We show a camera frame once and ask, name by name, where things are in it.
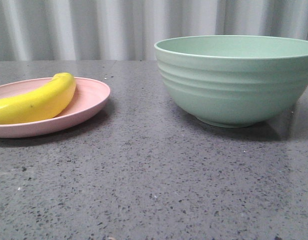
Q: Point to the yellow banana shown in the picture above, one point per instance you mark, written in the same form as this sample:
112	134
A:
42	103

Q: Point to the green ribbed bowl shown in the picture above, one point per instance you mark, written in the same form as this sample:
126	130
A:
233	81

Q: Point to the pink plate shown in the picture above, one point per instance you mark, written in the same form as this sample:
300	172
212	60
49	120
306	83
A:
89	98

